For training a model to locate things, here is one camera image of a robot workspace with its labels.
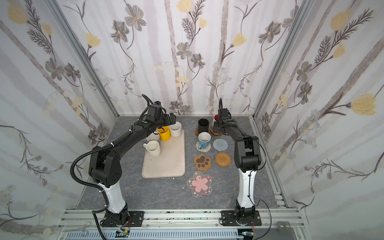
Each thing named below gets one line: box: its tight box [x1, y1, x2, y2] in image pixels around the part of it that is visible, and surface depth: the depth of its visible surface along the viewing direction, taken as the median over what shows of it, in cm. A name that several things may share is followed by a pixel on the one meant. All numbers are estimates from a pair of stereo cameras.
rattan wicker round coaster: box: [215, 152, 232, 167], surface depth 98 cm
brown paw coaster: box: [193, 153, 212, 172], surface depth 95 cm
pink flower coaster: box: [186, 170, 213, 198], surface depth 88 cm
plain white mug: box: [143, 140, 161, 158], surface depth 95 cm
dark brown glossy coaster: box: [210, 126, 223, 136], surface depth 110 cm
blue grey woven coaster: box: [212, 138, 228, 152], surface depth 106 cm
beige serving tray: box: [141, 129, 186, 179], surface depth 97 cm
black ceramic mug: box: [198, 118, 210, 133], surface depth 106 cm
